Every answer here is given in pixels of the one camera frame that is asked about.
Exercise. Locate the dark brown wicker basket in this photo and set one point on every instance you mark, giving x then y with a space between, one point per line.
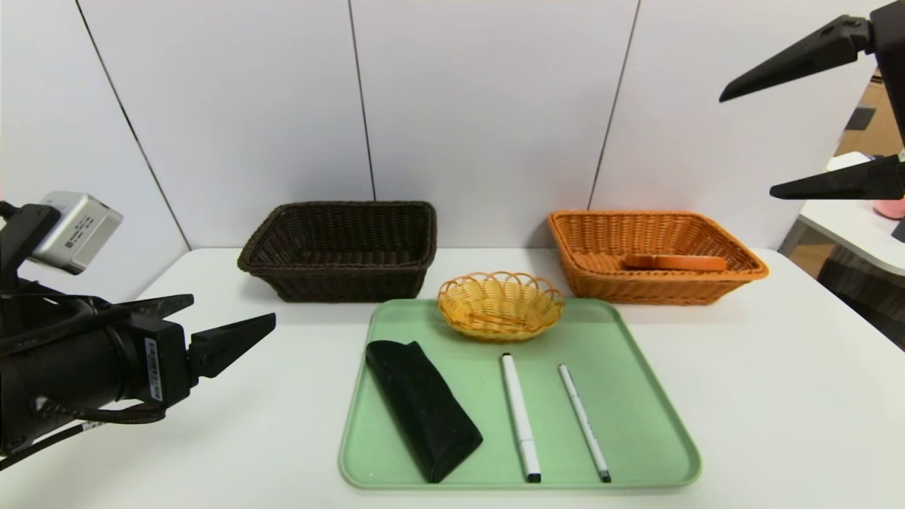
339 283

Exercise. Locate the small black box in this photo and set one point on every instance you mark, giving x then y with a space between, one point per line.
900 230

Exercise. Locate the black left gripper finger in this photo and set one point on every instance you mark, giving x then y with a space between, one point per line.
226 346
155 307

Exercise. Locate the light green plastic tray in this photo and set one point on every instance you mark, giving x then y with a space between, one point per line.
622 396

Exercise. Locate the white side table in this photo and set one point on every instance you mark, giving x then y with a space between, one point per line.
848 233

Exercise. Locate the black left camera bracket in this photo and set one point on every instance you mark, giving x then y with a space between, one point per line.
25 230

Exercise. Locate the white box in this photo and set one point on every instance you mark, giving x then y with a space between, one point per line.
845 160

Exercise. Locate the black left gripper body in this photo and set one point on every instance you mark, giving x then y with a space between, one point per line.
160 365

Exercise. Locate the thin white pen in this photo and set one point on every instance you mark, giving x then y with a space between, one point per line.
583 420

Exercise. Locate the black soft pouch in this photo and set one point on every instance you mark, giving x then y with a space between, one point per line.
424 413

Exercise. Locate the toy bread slice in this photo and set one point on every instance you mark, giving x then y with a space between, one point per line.
672 262

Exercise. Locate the wooden shelf cabinet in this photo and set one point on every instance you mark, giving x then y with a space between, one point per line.
877 127

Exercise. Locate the pink plush toy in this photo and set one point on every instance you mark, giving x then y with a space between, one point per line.
891 208

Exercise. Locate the thick white marker pen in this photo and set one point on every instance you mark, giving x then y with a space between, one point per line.
520 417

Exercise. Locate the small yellow wicker basket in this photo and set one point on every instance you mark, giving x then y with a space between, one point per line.
495 304

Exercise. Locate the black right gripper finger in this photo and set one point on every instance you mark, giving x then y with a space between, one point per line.
806 56
848 182

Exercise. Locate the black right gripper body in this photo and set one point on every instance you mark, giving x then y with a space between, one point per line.
892 71

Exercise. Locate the orange wicker basket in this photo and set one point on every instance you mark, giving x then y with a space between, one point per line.
636 286

